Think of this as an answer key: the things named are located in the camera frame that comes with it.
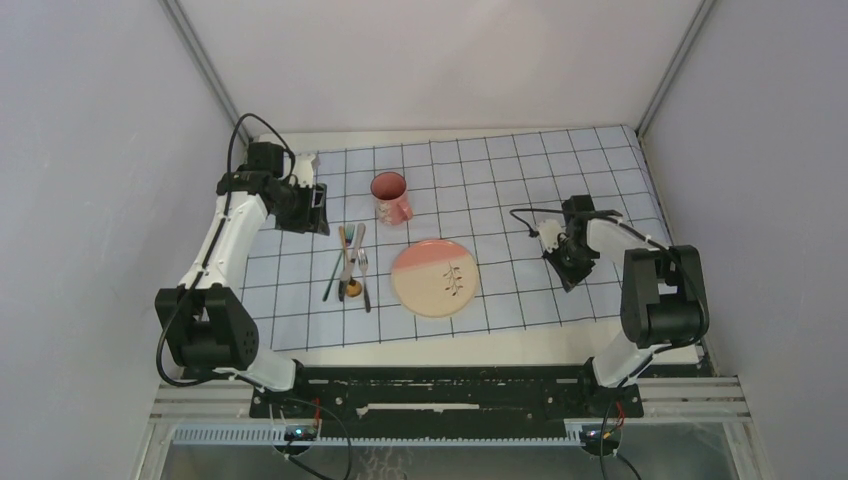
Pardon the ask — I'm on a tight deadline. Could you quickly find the cream pink branch plate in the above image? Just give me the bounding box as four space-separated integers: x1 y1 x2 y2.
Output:
390 239 481 318

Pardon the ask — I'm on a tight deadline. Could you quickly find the white slotted cable duct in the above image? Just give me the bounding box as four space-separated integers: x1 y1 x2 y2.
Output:
170 423 588 448

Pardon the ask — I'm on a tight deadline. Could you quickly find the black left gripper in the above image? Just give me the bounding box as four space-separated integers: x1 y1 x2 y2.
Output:
271 180 330 236

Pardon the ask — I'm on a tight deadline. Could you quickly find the pink patterned mug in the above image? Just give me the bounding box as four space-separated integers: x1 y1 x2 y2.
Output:
370 171 414 226

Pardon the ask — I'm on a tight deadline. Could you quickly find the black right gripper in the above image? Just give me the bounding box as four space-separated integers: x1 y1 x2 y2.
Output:
541 237 595 292

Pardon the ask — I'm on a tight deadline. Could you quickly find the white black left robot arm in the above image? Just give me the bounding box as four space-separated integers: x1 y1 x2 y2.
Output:
155 141 330 417

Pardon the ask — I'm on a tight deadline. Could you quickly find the iridescent rainbow fork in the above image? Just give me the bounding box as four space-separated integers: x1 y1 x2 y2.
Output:
322 224 355 302

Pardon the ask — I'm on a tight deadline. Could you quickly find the white checked tablecloth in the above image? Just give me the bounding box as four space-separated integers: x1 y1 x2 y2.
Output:
240 126 668 352

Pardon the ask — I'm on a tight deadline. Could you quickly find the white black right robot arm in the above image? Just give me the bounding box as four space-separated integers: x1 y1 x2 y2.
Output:
533 195 710 416

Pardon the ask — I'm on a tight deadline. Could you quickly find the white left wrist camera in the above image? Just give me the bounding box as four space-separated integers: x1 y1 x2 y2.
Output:
290 154 320 188

